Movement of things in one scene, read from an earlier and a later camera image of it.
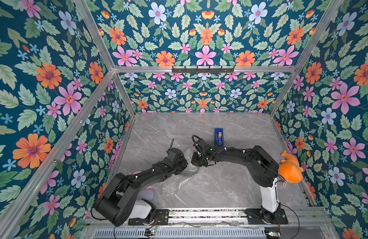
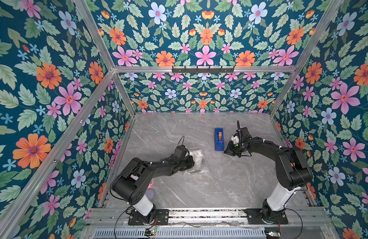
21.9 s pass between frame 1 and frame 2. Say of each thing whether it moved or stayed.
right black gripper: moved
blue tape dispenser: stayed
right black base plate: stayed
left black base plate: stayed
